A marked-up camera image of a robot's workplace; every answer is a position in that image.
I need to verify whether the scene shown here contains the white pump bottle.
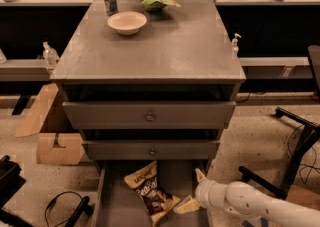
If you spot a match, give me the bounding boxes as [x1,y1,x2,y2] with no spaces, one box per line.
[231,33,242,57]

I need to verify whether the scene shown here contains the black floor cable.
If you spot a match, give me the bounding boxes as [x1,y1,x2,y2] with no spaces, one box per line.
[43,190,84,227]

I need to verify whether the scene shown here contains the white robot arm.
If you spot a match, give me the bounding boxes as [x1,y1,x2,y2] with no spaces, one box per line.
[174,168,320,227]

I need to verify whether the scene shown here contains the black equipment left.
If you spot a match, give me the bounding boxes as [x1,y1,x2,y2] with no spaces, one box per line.
[0,155,33,227]

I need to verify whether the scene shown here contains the cardboard piece bottom right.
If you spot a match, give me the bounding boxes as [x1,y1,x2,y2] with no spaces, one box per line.
[286,185,320,210]

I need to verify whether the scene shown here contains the black stand base right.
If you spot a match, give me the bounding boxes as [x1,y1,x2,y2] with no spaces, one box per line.
[239,107,320,199]

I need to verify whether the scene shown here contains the brown chip bag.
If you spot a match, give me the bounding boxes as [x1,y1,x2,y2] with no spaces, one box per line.
[124,161,180,227]

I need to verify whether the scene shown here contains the clear sanitizer bottle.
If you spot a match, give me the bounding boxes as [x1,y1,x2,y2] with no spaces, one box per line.
[43,42,59,67]

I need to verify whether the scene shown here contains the grey top drawer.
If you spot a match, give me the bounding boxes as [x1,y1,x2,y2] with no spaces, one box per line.
[63,101,235,130]

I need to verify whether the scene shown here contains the grey middle drawer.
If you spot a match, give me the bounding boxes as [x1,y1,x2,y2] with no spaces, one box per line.
[82,140,220,160]

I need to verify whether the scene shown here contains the black stand leg left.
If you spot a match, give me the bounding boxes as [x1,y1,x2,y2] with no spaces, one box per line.
[64,196,94,227]

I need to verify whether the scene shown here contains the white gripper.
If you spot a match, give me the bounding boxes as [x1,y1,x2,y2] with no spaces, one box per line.
[173,168,229,215]

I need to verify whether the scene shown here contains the grey open bottom drawer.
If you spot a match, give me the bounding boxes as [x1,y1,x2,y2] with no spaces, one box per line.
[90,160,211,227]

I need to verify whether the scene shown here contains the cardboard box flaps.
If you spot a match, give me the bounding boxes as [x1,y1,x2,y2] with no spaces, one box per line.
[16,83,85,165]

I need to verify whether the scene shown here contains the grey drawer cabinet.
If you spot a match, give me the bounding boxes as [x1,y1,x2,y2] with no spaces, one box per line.
[49,0,247,172]

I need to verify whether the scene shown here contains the white bowl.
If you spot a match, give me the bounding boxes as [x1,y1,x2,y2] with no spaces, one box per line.
[107,11,147,36]

